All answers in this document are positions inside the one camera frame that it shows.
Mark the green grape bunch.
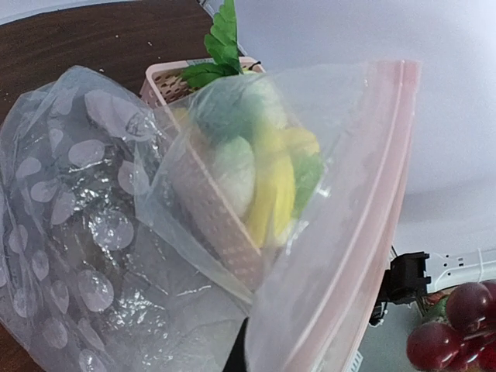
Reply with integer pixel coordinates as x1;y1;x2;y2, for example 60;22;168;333
292;153;324;219

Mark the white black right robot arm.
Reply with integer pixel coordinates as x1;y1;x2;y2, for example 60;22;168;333
369;249;495;326

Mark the small napa cabbage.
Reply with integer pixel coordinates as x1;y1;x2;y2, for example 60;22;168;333
211;136;256;218

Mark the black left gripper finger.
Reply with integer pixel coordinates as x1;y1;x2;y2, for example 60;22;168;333
222;318;249;372

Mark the clear zip top bag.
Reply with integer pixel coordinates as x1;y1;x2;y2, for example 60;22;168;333
1;60;420;371

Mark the yellow banana bunch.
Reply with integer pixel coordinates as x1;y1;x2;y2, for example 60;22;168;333
245;127;320;248

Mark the dark red grape bunch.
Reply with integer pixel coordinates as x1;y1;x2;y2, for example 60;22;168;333
406;280;495;371

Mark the green leafy vegetable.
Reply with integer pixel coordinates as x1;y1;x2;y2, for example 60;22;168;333
181;0;243;89

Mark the pink plastic basket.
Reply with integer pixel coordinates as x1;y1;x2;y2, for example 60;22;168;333
140;60;263;290

